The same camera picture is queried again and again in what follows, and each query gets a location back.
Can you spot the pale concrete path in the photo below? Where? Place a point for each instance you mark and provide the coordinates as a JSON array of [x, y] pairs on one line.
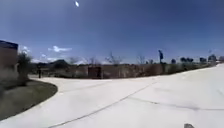
[[133, 103]]

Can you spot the row of distant trees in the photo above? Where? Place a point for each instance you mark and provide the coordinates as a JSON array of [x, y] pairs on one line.
[[160, 55]]

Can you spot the bush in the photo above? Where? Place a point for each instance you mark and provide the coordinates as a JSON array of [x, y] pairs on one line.
[[24, 68]]

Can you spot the grass patch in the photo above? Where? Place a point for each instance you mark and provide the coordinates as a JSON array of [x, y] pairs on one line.
[[23, 96]]

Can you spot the robot's own part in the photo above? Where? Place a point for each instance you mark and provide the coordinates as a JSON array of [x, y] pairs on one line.
[[188, 126]]

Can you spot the brown building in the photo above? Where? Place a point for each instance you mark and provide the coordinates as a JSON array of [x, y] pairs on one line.
[[7, 58]]

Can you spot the long low wall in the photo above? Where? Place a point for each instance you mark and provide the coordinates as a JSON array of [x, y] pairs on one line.
[[133, 70]]

